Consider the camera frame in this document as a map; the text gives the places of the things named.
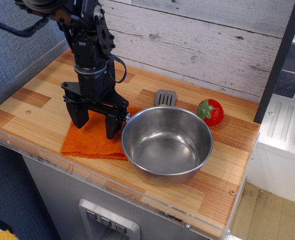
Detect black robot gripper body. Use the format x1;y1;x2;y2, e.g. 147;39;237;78
61;62;129;116

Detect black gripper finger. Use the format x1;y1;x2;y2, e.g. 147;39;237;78
64;97;89;129
105;112;130;140

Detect orange cloth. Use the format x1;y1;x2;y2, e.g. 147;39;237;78
61;111;127;160

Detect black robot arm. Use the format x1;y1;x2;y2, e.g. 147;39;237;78
15;0;130;140

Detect stainless steel pot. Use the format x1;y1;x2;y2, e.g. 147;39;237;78
121;106;214;186

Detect grey slotted spatula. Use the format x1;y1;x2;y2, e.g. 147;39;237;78
154;89;177;107

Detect red toy strawberry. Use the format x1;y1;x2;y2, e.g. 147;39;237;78
196;99;225;127

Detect grey control panel with buttons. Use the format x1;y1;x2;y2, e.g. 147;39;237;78
78;198;141;240

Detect yellow object bottom left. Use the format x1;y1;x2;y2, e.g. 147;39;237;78
0;230;19;240

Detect white ribbed cabinet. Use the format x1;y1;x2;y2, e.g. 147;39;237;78
246;94;295;202

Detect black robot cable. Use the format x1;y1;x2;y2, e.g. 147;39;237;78
0;14;127;85

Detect dark grey right post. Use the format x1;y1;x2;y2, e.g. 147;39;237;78
253;2;295;124

